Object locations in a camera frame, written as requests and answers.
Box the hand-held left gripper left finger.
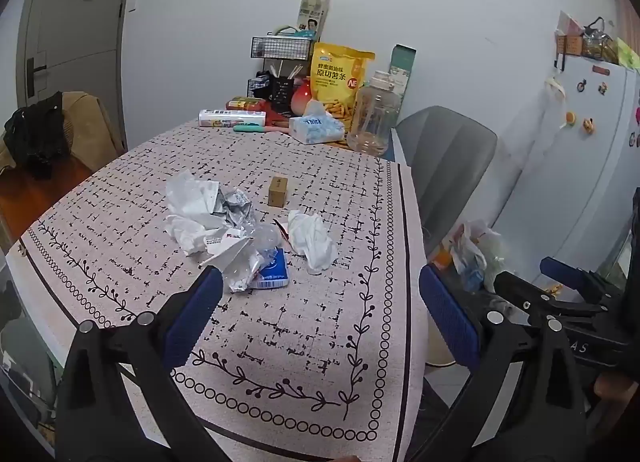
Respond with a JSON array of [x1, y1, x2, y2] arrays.
[[54, 266, 236, 462]]

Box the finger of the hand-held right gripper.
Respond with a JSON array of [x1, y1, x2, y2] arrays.
[[539, 256, 626, 307], [494, 269, 608, 323]]

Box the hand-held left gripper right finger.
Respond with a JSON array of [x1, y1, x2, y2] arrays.
[[407, 264, 588, 462]]

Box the white paper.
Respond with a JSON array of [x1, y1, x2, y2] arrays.
[[165, 169, 222, 217]]

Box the large white tissue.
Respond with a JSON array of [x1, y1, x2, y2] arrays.
[[286, 210, 339, 275]]

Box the white plastic bag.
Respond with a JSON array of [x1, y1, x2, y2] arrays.
[[449, 220, 507, 293]]

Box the white wrapper with red label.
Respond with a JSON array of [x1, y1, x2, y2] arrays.
[[200, 228, 253, 270]]

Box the small crumpled white tissue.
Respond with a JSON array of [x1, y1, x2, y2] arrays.
[[166, 214, 213, 257]]

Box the clear plastic bag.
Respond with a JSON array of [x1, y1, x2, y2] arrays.
[[222, 221, 287, 293]]

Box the blue and white packet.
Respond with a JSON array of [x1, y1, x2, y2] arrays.
[[249, 248, 292, 291]]

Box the pink patterned tablecloth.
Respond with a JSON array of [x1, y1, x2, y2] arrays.
[[6, 118, 433, 462]]

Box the white refrigerator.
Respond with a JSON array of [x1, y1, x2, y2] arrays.
[[500, 58, 640, 290]]

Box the small brown box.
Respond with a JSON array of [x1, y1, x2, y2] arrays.
[[267, 177, 288, 207]]

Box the grey chair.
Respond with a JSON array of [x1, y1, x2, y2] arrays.
[[394, 106, 499, 255]]

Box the translucent hanging plastic bag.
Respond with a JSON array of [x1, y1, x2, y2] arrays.
[[529, 76, 568, 145]]

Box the green and pink pen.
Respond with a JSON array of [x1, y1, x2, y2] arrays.
[[233, 124, 292, 135]]

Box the white rectangular packet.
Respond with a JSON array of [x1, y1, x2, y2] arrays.
[[198, 109, 267, 129]]

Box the red cloth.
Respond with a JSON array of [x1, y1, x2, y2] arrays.
[[264, 102, 302, 131]]

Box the clear plastic jar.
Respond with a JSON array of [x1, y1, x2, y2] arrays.
[[346, 70, 404, 157]]

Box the red tin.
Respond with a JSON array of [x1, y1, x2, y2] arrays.
[[225, 96, 267, 112]]

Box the blue tissue pack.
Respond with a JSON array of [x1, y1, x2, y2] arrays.
[[289, 99, 347, 145]]

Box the orange wicker basket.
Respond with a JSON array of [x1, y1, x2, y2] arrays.
[[555, 34, 584, 58]]

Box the light green packet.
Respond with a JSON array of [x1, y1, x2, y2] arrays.
[[616, 38, 640, 70]]

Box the black mesh pen holder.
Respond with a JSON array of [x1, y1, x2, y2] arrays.
[[269, 76, 297, 115]]

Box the glass teapot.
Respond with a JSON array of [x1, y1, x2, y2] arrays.
[[582, 16, 619, 63]]

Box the red and pink vase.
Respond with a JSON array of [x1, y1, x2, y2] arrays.
[[292, 82, 317, 115]]

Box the black jacket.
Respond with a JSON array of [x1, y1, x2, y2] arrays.
[[3, 90, 72, 181]]

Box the tall green box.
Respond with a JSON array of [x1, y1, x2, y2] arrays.
[[387, 44, 417, 98]]

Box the yellow snack bag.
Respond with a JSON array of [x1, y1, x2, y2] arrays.
[[310, 42, 376, 137]]

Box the pink striped curtain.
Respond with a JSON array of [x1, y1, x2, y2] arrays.
[[616, 0, 640, 45]]

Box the grey door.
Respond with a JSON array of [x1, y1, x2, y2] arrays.
[[15, 0, 142, 155]]

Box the white paper tote bag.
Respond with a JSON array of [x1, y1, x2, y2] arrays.
[[297, 0, 334, 43]]

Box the black wire basket rack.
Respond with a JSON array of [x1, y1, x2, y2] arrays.
[[247, 34, 314, 103]]

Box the black door handle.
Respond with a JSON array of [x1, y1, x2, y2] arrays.
[[26, 56, 47, 97]]

